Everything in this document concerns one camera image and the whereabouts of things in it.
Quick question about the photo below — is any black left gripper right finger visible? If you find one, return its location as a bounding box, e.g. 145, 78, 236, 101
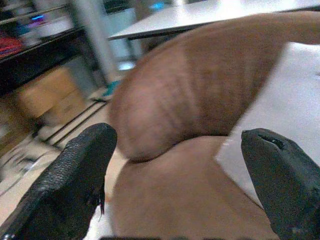
241, 127, 320, 240

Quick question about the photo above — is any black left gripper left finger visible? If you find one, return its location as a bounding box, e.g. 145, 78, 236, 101
0, 122, 118, 240

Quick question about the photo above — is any grey rectangular pillow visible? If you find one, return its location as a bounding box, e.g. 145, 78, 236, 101
214, 42, 320, 208

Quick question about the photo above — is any brown round fabric sofa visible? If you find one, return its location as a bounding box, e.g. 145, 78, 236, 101
107, 11, 320, 240

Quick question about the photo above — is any brown cardboard box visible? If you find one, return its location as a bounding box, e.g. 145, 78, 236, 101
14, 66, 87, 121

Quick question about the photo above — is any black metal storage shelf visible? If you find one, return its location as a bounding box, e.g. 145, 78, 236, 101
0, 0, 87, 97

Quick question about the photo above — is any white table with black legs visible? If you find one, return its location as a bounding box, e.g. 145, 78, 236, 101
107, 0, 320, 61

